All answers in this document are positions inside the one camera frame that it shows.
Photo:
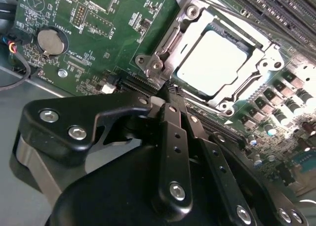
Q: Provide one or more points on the silver square CPU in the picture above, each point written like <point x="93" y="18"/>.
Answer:
<point x="212" y="60"/>

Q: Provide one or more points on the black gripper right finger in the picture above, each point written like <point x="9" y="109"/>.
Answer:
<point x="217" y="166"/>

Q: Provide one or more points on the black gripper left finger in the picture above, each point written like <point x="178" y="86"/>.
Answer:
<point x="61" y="117"/>

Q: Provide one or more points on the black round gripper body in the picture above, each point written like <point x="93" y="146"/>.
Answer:
<point x="111" y="198"/>

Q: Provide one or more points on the metal socket cover frame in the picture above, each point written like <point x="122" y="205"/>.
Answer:
<point x="195" y="25"/>

